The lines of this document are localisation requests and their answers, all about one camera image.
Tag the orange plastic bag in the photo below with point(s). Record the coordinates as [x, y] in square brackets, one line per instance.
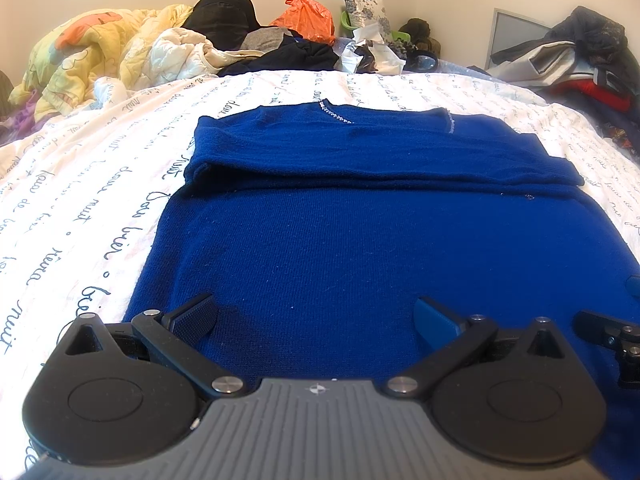
[305, 20]

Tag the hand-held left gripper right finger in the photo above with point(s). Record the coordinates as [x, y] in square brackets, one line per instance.
[431, 321]

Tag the grey cloth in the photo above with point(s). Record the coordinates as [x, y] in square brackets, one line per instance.
[265, 39]

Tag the pile of clothes right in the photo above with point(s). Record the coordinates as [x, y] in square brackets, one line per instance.
[590, 35]

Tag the yellow patterned quilt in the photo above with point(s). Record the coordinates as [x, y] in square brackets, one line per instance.
[90, 55]

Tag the grey framed panel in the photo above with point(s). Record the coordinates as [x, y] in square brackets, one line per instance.
[510, 30]

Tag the blue knit sweater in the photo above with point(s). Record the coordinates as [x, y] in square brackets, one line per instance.
[350, 240]

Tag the green plastic basket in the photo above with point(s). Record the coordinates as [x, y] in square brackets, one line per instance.
[402, 36]

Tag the floral pillow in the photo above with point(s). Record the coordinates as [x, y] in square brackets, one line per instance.
[367, 10]

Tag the black bag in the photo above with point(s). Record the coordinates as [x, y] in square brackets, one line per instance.
[220, 15]

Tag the purple cloth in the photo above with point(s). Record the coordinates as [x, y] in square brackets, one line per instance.
[20, 120]

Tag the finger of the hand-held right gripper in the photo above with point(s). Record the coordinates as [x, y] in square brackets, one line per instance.
[600, 331]
[634, 283]

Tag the dark olive cloth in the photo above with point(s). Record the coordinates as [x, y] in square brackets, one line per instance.
[420, 30]

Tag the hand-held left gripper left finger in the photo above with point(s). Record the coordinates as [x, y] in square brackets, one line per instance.
[196, 317]

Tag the white quilted cloth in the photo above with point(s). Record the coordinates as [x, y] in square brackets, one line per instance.
[175, 52]

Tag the dark round object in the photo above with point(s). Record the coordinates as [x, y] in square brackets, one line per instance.
[425, 62]

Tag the dark navy clothing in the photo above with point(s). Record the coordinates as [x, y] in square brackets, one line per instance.
[295, 57]

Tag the white crumpled plastic bag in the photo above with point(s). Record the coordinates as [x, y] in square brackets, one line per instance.
[387, 57]

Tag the red garment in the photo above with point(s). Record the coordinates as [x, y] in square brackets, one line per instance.
[600, 94]

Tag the white script-printed bed sheet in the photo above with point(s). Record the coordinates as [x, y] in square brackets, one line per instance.
[100, 185]

